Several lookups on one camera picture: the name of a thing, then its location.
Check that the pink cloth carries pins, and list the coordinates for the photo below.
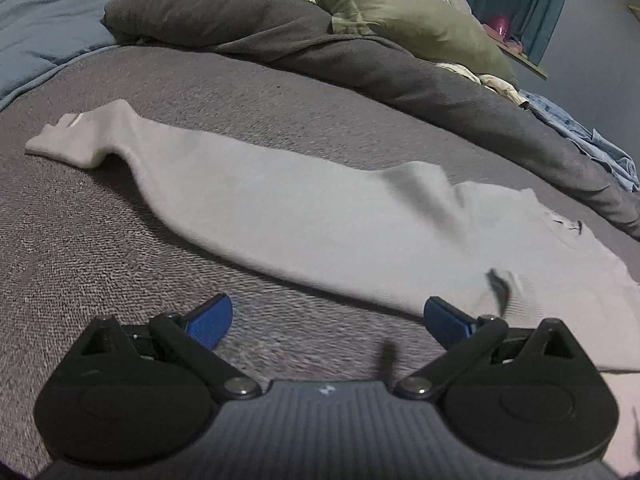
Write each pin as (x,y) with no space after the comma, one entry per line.
(512,46)

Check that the olive green pillow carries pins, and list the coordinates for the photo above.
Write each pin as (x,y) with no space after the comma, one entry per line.
(400,15)

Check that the blue quilted pad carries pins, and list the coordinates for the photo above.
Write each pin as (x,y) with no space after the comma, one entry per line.
(40,25)

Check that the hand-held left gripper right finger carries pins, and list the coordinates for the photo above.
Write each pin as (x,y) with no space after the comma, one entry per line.
(445,321)

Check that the pink round object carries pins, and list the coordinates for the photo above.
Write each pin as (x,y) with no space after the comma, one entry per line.
(496,26)

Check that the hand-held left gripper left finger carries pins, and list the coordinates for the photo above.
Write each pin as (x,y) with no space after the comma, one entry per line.
(212,322)

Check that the blue denim clothing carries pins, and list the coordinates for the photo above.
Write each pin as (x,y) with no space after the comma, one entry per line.
(590,135)

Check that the light grey sweater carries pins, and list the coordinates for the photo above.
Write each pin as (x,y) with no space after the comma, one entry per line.
(320,220)

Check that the wooden windowsill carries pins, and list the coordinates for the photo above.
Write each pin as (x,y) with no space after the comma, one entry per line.
(525,60)

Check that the dark grey duvet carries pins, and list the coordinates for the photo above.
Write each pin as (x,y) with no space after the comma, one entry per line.
(250,25)

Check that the cream cloth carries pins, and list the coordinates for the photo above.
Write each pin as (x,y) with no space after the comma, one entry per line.
(492,82)

